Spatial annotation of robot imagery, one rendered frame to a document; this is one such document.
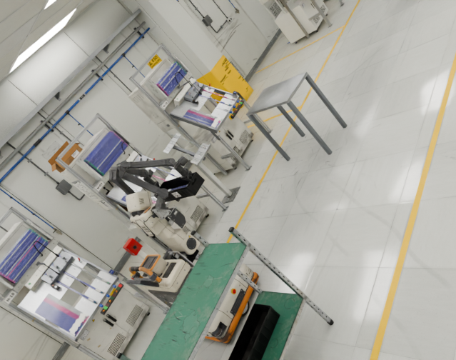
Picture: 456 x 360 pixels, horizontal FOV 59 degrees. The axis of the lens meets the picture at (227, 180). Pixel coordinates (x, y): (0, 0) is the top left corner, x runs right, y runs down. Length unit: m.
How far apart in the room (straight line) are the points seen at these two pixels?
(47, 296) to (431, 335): 3.44
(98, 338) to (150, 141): 3.50
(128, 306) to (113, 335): 0.32
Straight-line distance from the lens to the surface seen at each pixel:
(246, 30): 9.30
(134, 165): 3.32
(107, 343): 4.80
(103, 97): 6.87
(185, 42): 7.40
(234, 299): 3.59
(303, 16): 8.14
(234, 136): 5.87
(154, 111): 5.74
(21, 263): 4.60
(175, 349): 2.44
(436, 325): 2.76
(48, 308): 4.51
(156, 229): 3.42
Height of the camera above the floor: 2.24
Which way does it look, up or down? 23 degrees down
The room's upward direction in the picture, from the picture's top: 45 degrees counter-clockwise
